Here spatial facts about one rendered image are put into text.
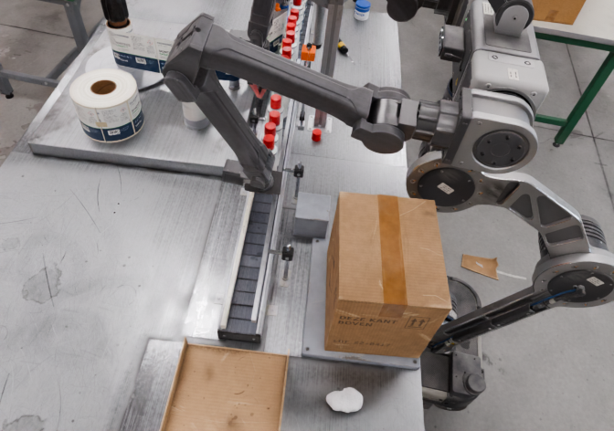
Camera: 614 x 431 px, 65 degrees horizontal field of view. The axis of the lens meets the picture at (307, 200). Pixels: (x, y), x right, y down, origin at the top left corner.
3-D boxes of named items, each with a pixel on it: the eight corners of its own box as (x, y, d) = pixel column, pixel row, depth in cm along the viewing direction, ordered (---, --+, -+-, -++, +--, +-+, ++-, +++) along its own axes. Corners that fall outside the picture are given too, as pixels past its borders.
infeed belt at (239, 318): (292, 10, 227) (292, 2, 224) (310, 12, 227) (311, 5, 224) (222, 337, 121) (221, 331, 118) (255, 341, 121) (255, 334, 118)
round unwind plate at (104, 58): (103, 41, 192) (102, 38, 191) (179, 50, 192) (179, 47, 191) (72, 87, 172) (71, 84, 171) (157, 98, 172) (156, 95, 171)
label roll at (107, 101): (137, 144, 156) (128, 110, 145) (74, 141, 155) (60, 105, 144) (150, 105, 169) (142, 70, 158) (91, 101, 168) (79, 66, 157)
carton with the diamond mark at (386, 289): (326, 251, 139) (339, 190, 118) (408, 258, 140) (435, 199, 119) (323, 351, 120) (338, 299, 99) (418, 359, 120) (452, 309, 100)
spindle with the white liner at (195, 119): (187, 110, 169) (176, 35, 146) (213, 114, 169) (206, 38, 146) (181, 128, 163) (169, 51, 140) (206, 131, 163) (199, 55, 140)
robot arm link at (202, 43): (164, 40, 74) (184, -7, 78) (158, 86, 86) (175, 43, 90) (413, 141, 85) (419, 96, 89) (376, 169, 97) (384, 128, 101)
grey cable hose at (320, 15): (312, 43, 168) (318, -16, 152) (322, 44, 168) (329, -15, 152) (311, 48, 166) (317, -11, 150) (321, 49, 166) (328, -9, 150)
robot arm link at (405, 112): (425, 128, 83) (428, 102, 85) (367, 117, 84) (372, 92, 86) (413, 153, 92) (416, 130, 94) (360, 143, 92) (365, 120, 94)
